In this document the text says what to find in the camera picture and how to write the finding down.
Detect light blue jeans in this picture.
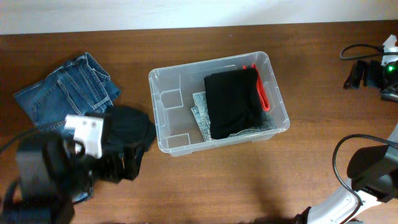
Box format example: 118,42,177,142
191,91,276,142

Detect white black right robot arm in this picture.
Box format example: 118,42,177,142
293,60,397,224

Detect dark blue folded jeans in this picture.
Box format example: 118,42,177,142
13,52,121,136

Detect black right camera cable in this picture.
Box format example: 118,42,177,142
331,43,398,224

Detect clear plastic storage bin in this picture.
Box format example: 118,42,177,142
149,51,290,156

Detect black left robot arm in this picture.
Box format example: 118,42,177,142
1,133,146,223

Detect black red garment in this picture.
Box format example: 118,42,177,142
204,67,265,139

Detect medium blue denim garment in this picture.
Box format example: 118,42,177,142
72,184,94,204

